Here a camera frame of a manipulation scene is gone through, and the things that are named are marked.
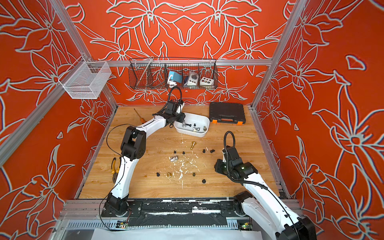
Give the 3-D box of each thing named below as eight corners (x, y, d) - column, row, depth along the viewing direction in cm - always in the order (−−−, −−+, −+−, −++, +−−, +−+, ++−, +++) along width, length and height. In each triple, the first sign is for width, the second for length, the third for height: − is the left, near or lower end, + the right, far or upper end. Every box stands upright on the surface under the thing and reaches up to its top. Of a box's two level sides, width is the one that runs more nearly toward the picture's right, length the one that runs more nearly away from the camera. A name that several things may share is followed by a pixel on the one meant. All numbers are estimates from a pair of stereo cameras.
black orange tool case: (210, 125, 108) (210, 121, 104) (208, 106, 121) (208, 102, 117) (246, 125, 108) (248, 121, 104) (240, 106, 121) (241, 102, 117)
